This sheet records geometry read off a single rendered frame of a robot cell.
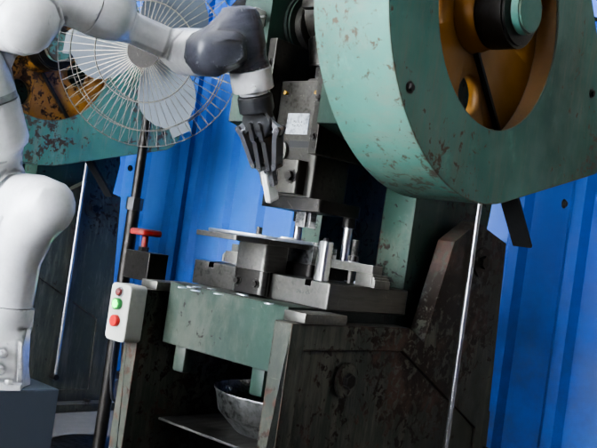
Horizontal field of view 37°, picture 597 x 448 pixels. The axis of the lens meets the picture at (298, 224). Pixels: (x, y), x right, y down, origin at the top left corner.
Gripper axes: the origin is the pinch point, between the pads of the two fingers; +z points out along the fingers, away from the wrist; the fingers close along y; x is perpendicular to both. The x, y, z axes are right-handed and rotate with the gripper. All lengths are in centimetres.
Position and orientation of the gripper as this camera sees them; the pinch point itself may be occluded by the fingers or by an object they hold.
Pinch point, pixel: (269, 185)
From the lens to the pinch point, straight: 192.4
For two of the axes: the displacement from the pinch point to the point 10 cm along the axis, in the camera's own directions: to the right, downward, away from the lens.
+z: 1.5, 9.4, 3.2
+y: 7.6, 0.9, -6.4
